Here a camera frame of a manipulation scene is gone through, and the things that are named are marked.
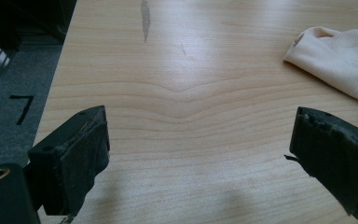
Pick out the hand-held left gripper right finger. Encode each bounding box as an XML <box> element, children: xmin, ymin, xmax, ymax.
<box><xmin>284</xmin><ymin>106</ymin><xmax>358</xmax><ymax>222</ymax></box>

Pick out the cream sock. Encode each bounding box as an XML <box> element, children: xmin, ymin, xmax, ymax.
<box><xmin>282</xmin><ymin>26</ymin><xmax>358</xmax><ymax>105</ymax></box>

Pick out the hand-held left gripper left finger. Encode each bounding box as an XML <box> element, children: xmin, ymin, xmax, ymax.
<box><xmin>27</xmin><ymin>105</ymin><xmax>111</xmax><ymax>217</ymax></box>

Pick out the dark furniture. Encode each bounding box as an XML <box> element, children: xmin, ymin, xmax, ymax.
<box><xmin>0</xmin><ymin>0</ymin><xmax>78</xmax><ymax>50</ymax></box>

